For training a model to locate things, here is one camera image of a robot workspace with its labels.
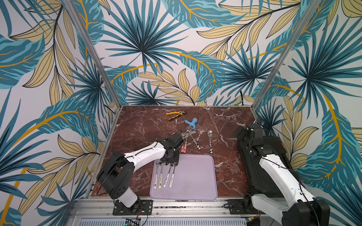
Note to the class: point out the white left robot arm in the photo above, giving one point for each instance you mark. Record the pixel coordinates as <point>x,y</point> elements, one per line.
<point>116,175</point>

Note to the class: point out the blue plastic tap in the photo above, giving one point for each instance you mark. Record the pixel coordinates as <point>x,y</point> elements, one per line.
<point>192,123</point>

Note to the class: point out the fork with black-white handle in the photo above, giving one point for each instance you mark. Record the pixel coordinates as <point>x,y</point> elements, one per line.
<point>195,142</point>

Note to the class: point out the fork with pink handle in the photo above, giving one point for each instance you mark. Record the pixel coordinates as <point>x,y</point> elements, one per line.
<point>183,137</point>

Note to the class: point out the spoon with black-white handle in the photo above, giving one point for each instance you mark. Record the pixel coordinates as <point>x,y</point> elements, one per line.
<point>210,134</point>

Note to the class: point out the aluminium corner post right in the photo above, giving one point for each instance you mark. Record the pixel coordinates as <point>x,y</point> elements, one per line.
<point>300,26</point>

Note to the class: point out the lilac silicone mat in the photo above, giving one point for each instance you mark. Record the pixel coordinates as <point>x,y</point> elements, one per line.
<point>194,180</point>

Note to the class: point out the spoon with pink handle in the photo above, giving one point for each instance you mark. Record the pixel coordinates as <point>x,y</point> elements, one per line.
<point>187,133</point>

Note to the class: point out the spoon with colourful white handle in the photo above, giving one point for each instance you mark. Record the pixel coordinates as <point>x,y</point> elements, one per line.
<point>161,176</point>

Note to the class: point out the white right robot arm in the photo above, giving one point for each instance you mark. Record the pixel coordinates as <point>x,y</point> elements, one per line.
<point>275,188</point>

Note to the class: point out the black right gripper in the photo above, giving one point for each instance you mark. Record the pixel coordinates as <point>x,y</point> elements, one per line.
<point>249,133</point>

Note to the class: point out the aluminium corner post left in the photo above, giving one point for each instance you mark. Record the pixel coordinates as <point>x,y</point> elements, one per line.
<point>76,18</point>

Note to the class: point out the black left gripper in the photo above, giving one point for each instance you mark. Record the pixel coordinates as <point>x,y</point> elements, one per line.
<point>176,159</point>

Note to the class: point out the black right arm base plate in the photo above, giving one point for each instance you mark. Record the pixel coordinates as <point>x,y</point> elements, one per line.
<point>239,206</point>

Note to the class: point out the fork with Pochacco white handle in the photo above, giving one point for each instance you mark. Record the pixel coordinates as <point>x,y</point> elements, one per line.
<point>167,177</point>

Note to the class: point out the aluminium front rail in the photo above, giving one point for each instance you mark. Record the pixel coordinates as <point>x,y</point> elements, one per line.
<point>103,208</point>

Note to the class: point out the aluminium corner post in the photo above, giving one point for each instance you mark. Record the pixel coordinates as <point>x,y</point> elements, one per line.
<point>300,26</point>
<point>76,18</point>

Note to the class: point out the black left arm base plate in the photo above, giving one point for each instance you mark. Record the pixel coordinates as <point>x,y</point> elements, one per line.
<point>142,207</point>

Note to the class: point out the spoon with Pochacco white handle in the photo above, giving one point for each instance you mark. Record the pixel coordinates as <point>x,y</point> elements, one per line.
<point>172,177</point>

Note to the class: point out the fork with colourful white handle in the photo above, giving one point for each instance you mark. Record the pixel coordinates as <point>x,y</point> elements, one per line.
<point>157,164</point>

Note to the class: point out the yellow black pliers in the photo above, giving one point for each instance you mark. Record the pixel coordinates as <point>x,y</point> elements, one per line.
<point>175,114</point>

